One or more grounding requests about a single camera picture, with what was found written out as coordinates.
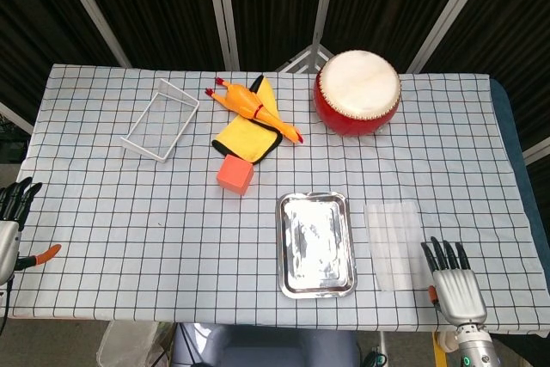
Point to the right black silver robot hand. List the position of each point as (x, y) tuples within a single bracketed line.
[(460, 294)]

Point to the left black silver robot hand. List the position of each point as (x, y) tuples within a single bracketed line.
[(8, 242)]

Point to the white parchment paper sheet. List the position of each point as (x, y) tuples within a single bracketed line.
[(393, 246)]

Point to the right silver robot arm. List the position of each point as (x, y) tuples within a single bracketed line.
[(477, 345)]

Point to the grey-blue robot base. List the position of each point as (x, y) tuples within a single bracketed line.
[(266, 347)]

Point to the silver metal tray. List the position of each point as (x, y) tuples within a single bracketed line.
[(316, 244)]

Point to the white checkered tablecloth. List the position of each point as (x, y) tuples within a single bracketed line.
[(129, 234)]

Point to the clear plastic bag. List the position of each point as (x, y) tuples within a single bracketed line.
[(129, 343)]

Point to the blue table padding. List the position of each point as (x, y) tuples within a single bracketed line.
[(515, 139)]

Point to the red drum white skin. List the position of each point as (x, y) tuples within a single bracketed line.
[(356, 92)]

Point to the orange cube block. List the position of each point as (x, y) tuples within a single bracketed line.
[(234, 174)]

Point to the yellow cloth black trim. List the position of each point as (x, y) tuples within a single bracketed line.
[(247, 137)]

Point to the orange rubber chicken toy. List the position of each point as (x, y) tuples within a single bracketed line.
[(249, 107)]

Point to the dark folding screen white frame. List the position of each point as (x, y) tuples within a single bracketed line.
[(172, 1)]

